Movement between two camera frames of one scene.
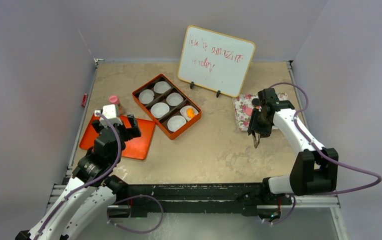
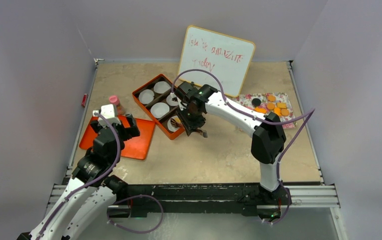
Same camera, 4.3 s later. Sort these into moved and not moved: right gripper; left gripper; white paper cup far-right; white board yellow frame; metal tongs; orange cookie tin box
Moved: right gripper; metal tongs
Not moved: white paper cup far-right; white board yellow frame; left gripper; orange cookie tin box
